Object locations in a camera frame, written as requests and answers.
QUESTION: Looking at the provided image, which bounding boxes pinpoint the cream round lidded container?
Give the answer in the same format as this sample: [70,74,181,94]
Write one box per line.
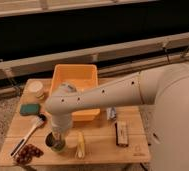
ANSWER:
[28,81,45,100]

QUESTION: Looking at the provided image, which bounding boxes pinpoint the bunch of red grapes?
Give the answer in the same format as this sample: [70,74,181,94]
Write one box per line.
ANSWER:
[14,144,43,165]

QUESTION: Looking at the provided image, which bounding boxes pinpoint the green cup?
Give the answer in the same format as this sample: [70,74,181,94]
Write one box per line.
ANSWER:
[51,141,66,153]

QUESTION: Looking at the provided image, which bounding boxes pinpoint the small wooden table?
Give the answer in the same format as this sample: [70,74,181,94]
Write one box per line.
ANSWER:
[0,78,152,167]

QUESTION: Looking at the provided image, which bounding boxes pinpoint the white handled dish brush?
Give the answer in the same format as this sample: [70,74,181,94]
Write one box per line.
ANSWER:
[10,114,47,157]

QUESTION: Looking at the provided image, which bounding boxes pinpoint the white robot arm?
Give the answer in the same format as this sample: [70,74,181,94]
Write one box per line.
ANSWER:
[45,64,189,171]

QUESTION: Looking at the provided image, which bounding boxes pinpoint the small blue white packet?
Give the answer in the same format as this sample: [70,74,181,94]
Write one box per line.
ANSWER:
[106,107,116,120]

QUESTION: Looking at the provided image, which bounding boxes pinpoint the yellow plastic tray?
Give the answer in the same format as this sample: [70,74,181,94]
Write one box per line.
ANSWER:
[49,64,100,121]

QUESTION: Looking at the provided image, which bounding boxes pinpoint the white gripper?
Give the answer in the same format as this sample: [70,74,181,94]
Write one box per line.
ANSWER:
[51,115,73,140]

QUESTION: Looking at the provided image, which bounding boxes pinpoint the green sponge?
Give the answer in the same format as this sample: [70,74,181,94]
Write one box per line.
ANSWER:
[20,104,40,116]

